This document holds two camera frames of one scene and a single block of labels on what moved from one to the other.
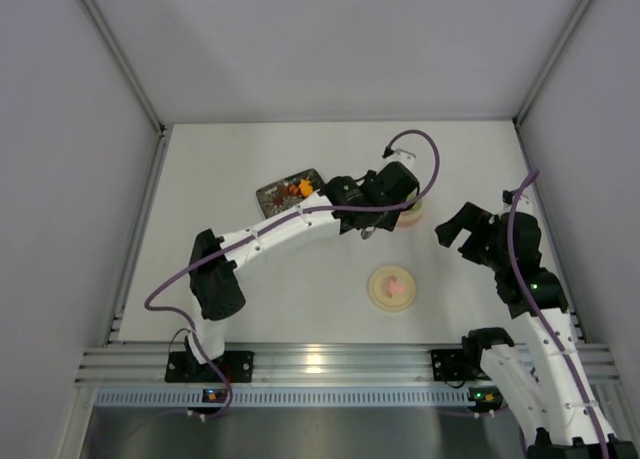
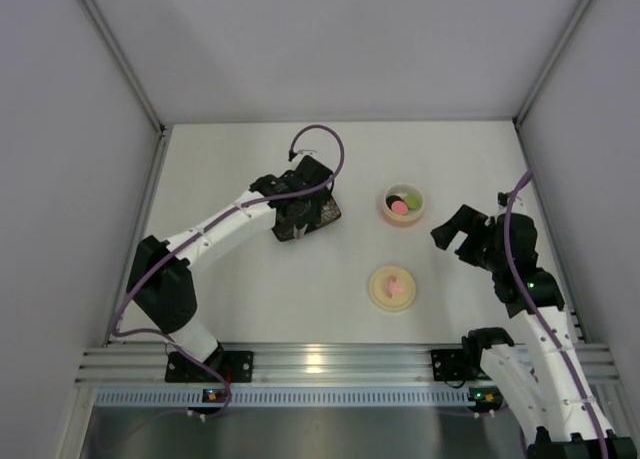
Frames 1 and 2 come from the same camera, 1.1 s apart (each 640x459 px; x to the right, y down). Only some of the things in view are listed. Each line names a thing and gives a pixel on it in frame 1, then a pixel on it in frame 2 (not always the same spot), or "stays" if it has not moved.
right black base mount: x=457 y=365 stays
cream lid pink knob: x=392 y=288 stays
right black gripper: x=476 y=237 stays
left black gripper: x=388 y=211 to x=310 y=218
